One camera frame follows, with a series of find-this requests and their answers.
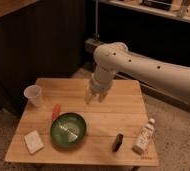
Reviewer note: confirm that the green bowl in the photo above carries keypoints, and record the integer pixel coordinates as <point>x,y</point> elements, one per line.
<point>68,130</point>

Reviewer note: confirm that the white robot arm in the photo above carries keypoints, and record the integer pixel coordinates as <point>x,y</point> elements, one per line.
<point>111,58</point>

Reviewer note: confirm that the white sponge block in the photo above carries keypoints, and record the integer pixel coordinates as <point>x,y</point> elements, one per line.
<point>33,142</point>

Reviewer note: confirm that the clear plastic cup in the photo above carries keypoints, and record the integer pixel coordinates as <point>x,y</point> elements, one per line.
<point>34,95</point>

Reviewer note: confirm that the orange carrot toy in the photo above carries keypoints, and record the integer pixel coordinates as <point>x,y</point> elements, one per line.
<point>55,112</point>

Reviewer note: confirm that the metal shelf frame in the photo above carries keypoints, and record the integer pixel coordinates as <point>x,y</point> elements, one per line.
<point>160,38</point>

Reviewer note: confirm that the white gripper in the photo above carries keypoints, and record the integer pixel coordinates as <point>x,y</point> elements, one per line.
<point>97,87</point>

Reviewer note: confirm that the white plastic bottle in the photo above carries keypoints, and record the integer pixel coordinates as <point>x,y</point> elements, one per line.
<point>144,136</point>

